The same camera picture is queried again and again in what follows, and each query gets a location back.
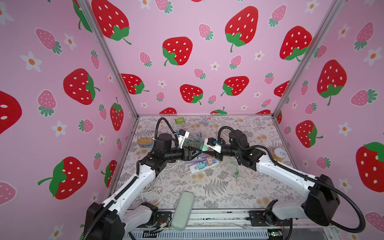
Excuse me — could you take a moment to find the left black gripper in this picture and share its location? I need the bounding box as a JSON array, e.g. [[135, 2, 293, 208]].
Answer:
[[163, 145, 201, 163]]

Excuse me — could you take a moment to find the pink charger plug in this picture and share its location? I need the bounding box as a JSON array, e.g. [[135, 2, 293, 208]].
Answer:
[[206, 158, 213, 166]]

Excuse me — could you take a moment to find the green charger cable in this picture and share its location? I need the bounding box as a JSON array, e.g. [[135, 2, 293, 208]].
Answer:
[[229, 157, 241, 179], [182, 131, 205, 147]]

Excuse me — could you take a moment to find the white blue power strip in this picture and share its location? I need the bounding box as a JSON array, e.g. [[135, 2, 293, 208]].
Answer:
[[190, 158, 219, 175]]

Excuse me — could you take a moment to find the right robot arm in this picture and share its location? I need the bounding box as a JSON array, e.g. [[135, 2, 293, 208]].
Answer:
[[203, 126, 366, 233]]

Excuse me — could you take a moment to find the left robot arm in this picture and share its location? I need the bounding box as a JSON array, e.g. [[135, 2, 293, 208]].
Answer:
[[83, 129, 202, 240]]

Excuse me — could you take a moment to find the purple power strip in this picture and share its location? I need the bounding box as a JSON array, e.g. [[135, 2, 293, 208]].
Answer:
[[188, 154, 211, 165]]

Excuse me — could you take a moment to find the green snack packet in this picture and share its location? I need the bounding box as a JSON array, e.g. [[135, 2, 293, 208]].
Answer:
[[175, 118, 185, 125]]

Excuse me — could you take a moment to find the small clear packet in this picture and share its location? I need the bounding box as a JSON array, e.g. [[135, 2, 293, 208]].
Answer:
[[203, 117, 218, 122]]

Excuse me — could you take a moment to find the yellow tape roll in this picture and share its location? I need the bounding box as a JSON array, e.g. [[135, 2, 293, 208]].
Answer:
[[272, 148, 288, 162]]

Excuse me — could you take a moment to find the pale green oblong case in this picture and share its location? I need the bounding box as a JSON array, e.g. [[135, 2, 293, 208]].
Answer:
[[171, 192, 195, 231]]

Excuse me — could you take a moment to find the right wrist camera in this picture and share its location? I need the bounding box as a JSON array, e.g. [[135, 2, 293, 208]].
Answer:
[[205, 138, 221, 147]]

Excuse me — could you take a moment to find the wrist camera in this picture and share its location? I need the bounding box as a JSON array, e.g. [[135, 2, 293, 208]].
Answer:
[[205, 138, 221, 147], [177, 129, 190, 149]]

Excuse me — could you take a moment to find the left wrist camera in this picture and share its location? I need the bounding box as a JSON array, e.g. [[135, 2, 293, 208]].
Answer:
[[177, 129, 190, 149]]

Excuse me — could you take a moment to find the white power cord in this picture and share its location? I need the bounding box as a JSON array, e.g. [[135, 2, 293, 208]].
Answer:
[[140, 158, 181, 206]]

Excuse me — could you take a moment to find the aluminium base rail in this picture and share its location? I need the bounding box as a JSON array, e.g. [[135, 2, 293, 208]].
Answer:
[[86, 208, 337, 240]]

